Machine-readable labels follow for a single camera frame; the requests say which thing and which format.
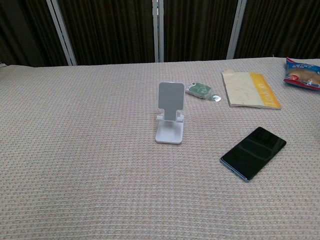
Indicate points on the dark smartphone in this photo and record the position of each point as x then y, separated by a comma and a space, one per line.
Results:
252, 155

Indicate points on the white folding phone stand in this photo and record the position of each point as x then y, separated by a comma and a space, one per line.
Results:
171, 100

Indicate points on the green foil sachet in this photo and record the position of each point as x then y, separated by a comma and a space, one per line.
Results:
198, 90

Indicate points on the beige yellow Lexicon book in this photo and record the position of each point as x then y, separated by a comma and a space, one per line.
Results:
242, 90

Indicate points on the beige woven tablecloth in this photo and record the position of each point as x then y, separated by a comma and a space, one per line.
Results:
75, 150

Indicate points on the black folding partition screen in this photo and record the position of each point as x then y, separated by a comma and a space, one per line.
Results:
112, 25

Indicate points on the blue snack bag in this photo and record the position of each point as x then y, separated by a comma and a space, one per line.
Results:
302, 75

